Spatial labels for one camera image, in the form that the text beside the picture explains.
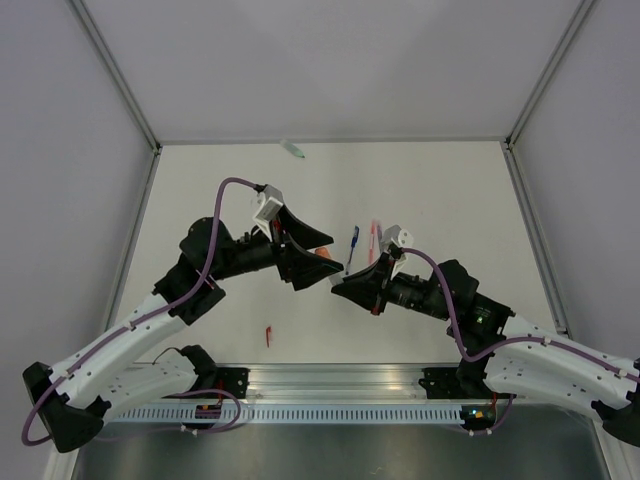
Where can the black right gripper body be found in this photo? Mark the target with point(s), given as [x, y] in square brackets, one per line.
[408, 291]

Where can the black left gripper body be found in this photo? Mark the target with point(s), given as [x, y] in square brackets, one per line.
[258, 253]

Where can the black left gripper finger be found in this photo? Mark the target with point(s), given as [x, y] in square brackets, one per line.
[306, 269]
[303, 234]

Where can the blue gel pen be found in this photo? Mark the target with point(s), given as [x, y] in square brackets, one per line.
[352, 247]

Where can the orange highlighter pen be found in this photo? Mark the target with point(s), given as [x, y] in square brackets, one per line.
[335, 279]

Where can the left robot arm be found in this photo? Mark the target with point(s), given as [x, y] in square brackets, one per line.
[78, 396]

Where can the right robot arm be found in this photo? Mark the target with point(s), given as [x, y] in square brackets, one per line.
[502, 353]

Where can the green highlighter pen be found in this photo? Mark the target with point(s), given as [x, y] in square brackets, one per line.
[292, 149]

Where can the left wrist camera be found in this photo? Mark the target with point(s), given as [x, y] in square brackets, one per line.
[269, 202]

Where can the aluminium mounting rail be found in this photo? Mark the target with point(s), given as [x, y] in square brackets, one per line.
[343, 382]

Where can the white slotted cable duct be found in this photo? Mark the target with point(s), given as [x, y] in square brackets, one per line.
[348, 414]

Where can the left aluminium frame post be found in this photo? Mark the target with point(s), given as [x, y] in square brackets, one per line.
[96, 39]

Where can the aluminium frame post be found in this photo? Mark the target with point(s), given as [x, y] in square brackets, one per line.
[569, 35]
[96, 39]

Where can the right aluminium frame post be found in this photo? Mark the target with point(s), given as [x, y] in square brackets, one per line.
[569, 35]

